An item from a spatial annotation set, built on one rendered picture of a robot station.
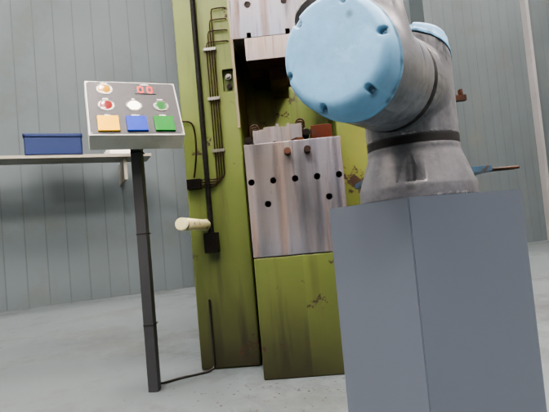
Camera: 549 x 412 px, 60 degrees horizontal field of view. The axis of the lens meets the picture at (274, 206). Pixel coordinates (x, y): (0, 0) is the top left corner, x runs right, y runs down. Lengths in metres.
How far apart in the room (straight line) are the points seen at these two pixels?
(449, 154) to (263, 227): 1.18
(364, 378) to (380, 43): 0.52
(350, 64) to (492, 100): 8.08
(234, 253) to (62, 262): 3.66
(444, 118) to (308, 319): 1.24
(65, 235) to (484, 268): 5.07
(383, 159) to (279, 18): 1.40
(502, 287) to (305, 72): 0.43
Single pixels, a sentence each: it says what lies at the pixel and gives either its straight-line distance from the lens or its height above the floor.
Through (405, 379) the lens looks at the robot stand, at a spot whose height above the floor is 0.34.
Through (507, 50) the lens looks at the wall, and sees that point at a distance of 9.24.
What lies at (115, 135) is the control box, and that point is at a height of 0.96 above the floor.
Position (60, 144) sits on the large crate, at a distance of 5.01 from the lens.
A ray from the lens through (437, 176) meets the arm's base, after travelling 0.75.
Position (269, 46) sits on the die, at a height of 1.32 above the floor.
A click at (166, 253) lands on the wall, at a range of 5.65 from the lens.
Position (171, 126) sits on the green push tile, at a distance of 1.86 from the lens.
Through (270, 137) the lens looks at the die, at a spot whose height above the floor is 0.95.
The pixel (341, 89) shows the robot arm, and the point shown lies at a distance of 0.61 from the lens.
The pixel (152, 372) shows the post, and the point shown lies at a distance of 1.97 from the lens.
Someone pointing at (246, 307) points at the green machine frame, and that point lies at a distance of 2.09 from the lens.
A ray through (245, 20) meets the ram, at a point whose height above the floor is 1.44.
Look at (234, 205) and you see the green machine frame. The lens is 2.07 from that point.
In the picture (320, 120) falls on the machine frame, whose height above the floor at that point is 1.10.
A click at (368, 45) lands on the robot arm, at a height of 0.78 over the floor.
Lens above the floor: 0.57
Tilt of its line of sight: 3 degrees up
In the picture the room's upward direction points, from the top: 5 degrees counter-clockwise
